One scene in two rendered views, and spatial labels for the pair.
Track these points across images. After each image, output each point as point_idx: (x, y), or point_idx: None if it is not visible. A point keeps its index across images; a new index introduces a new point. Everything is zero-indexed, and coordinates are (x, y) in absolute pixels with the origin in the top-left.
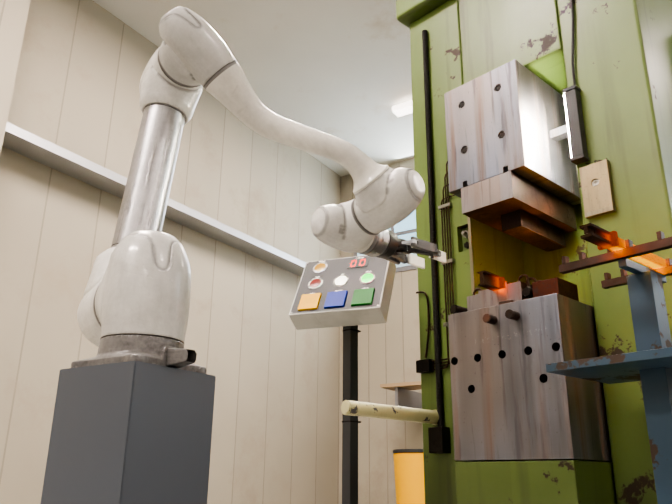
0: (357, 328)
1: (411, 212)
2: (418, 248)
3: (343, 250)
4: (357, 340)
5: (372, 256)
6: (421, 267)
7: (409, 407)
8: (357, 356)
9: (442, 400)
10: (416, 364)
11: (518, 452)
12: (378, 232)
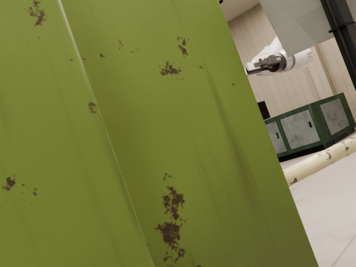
0: (331, 28)
1: (260, 76)
2: (255, 73)
3: (300, 68)
4: (338, 44)
5: (284, 70)
6: (250, 70)
7: (299, 161)
8: (346, 67)
9: None
10: (265, 106)
11: None
12: (278, 73)
